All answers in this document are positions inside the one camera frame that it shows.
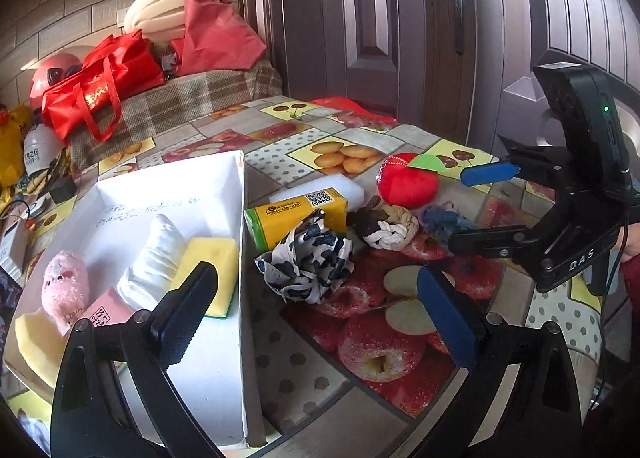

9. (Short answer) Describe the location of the white power bank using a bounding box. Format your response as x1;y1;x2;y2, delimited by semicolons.
0;221;32;272

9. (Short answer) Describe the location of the brown white rope knot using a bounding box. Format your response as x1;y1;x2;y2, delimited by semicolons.
349;198;419;252

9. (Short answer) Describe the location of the pink tissue packet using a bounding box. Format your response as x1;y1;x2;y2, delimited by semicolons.
79;287;134;330

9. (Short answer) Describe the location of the black power adapter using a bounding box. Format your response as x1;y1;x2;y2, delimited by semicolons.
49;177;79;204

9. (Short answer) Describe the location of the bundle of cream foam strips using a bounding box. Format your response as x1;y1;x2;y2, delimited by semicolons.
122;0;189;38

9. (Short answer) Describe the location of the fruit print tablecloth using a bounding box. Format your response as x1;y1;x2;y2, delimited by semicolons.
10;96;603;444

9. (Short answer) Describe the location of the pink plush toy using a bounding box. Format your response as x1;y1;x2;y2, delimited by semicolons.
41;251;91;335

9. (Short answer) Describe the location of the red tote bag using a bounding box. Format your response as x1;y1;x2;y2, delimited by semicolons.
41;31;166;144

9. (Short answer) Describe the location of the pale yellow foam sponge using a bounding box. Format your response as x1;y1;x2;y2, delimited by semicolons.
14;313;69;390

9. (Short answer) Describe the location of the coral fabric bag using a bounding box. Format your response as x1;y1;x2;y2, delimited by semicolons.
170;0;268;77

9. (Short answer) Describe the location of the red plush apple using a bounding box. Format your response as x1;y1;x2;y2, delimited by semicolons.
376;152;446;209

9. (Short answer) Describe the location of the pink helmet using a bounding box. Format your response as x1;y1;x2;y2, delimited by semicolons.
29;52;87;112

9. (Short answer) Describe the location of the blue rope toy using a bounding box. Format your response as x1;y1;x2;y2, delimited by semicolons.
417;203;479;247

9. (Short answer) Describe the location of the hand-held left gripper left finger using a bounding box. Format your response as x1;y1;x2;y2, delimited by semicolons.
50;261;221;458

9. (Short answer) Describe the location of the plaid covered box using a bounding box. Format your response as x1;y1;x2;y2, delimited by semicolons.
67;63;284;172

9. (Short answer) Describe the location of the yellow tissue pack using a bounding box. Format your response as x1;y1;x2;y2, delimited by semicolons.
244;188;349;250

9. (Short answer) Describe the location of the yellow green scouring sponge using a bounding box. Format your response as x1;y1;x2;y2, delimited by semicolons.
170;237;240;319

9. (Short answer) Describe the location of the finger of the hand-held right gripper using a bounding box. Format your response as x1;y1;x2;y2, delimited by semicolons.
460;135;572;190
447;217;550;270

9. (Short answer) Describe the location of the yellow plastic bag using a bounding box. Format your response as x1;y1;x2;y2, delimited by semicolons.
0;106;34;189

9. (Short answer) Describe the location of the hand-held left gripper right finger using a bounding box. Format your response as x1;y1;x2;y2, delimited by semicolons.
417;265;584;458

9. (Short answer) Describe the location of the white foam block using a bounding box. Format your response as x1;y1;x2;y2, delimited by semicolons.
269;177;365;212

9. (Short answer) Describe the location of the white helmet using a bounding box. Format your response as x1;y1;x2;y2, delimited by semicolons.
22;123;69;175

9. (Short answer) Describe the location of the white cardboard box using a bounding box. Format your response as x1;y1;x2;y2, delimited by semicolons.
2;149;269;449

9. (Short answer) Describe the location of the black white patterned cloth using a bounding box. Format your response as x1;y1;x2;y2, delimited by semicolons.
255;211;354;305

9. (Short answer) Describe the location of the person's right hand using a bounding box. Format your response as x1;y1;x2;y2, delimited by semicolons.
618;221;640;259

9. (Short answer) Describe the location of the flat red printed bag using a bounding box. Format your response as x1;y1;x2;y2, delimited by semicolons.
309;96;399;127

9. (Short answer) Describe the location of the yellow crumpled cloth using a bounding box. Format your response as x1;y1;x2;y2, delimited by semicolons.
0;163;57;200

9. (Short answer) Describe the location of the brown panelled door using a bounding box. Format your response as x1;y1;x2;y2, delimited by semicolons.
240;0;478;126
470;0;640;179

